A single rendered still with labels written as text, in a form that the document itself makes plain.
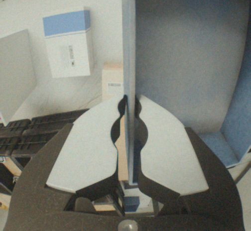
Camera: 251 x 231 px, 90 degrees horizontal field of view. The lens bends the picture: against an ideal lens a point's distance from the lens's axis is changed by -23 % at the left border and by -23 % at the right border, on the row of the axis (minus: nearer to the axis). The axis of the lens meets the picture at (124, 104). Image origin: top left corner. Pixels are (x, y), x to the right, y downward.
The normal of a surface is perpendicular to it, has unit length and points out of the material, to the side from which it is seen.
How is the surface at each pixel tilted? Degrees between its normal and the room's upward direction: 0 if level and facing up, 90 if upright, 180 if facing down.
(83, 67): 0
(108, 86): 0
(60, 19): 0
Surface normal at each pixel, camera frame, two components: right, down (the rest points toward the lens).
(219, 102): 0.06, 0.55
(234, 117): -1.00, 0.05
